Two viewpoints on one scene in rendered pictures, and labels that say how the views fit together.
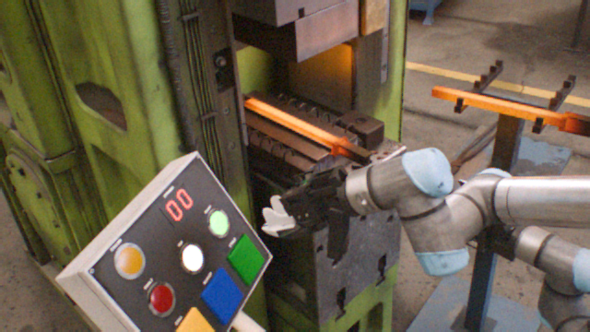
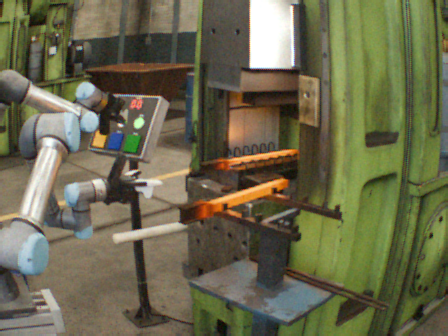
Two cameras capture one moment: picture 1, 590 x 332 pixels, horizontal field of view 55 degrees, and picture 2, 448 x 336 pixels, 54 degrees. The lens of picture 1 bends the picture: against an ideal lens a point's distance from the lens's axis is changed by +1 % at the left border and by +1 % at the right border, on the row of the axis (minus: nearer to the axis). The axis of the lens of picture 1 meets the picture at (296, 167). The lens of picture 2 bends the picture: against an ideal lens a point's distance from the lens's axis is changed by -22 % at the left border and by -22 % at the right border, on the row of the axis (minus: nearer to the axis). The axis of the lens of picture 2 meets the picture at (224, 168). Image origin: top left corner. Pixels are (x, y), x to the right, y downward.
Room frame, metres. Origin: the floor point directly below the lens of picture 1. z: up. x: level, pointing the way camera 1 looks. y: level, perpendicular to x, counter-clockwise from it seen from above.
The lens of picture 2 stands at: (1.36, -2.05, 1.51)
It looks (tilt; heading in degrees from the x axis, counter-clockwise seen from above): 15 degrees down; 94
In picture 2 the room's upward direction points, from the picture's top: 2 degrees clockwise
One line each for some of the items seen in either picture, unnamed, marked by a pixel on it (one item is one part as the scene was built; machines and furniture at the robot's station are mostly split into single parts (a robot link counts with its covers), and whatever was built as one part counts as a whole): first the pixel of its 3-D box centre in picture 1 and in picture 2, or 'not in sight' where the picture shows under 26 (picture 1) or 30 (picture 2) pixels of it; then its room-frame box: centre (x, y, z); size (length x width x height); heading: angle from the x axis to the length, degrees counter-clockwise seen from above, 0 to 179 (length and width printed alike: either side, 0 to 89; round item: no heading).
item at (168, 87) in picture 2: not in sight; (133, 89); (-0.91, 6.84, 0.42); 1.89 x 1.20 x 0.85; 142
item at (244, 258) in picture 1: (244, 259); (132, 144); (0.81, 0.12, 1.01); 0.07 x 0.05 x 0.07; 156
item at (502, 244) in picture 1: (494, 230); (117, 189); (0.89, -0.41, 0.97); 0.12 x 0.08 x 0.09; 41
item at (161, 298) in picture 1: (161, 299); not in sight; (0.65, 0.24, 1.09); 0.05 x 0.03 x 0.04; 131
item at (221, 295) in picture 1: (220, 296); (116, 141); (0.72, 0.16, 1.01); 0.07 x 0.05 x 0.07; 156
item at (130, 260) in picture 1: (130, 261); not in sight; (0.66, 0.28, 1.16); 0.05 x 0.03 x 0.04; 131
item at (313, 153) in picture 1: (277, 134); (264, 165); (1.36, 0.04, 0.96); 0.42 x 0.20 x 0.09; 41
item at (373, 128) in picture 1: (359, 130); (265, 185); (1.37, -0.19, 0.95); 0.12 x 0.08 x 0.06; 41
